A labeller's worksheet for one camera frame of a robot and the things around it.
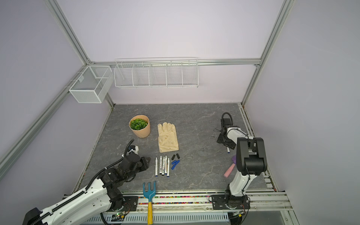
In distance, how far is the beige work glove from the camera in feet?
3.15

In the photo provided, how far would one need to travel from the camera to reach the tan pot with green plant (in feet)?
3.05

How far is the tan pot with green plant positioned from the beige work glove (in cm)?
10
